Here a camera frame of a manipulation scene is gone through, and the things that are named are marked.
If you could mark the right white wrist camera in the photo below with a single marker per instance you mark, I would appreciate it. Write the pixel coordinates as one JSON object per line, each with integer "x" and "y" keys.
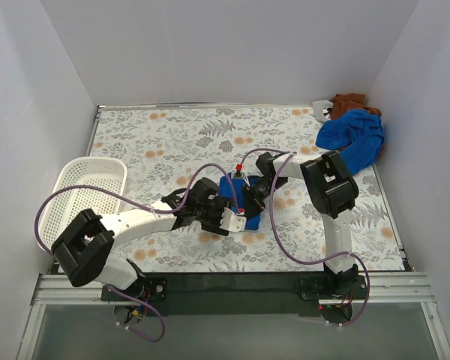
{"x": 238, "y": 174}

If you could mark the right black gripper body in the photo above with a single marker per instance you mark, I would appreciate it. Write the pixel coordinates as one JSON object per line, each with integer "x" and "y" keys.
{"x": 253, "y": 196}

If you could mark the grey cloth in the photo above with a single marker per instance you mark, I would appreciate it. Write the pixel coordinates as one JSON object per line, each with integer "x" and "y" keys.
{"x": 321, "y": 110}

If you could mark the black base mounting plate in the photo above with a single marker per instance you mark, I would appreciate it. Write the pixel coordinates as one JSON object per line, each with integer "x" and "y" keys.
{"x": 225, "y": 293}

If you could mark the aluminium frame rail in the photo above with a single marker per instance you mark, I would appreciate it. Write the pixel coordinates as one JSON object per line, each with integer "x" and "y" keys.
{"x": 385, "y": 287}

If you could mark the floral table mat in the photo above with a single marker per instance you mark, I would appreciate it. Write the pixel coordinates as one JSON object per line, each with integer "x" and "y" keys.
{"x": 164, "y": 148}

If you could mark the brown towel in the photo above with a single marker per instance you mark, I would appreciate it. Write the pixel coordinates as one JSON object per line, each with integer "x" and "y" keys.
{"x": 342, "y": 103}

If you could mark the blue towel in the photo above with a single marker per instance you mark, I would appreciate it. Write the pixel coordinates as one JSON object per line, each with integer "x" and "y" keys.
{"x": 225, "y": 190}
{"x": 357, "y": 135}

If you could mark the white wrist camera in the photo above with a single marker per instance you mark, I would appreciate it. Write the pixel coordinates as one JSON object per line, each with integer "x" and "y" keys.
{"x": 238, "y": 174}
{"x": 232, "y": 222}

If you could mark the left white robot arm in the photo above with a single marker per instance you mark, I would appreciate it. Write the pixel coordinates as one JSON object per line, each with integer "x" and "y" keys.
{"x": 84, "y": 248}

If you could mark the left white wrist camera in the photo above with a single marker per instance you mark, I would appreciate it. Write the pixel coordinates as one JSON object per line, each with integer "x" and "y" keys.
{"x": 232, "y": 222}

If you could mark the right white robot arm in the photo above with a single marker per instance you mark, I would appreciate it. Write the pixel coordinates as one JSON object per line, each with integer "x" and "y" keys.
{"x": 332, "y": 191}

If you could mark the white perforated plastic basket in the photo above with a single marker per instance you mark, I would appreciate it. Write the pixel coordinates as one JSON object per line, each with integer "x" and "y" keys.
{"x": 76, "y": 189}

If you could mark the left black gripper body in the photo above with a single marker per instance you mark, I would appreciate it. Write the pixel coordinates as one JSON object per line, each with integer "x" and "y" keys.
{"x": 217, "y": 218}

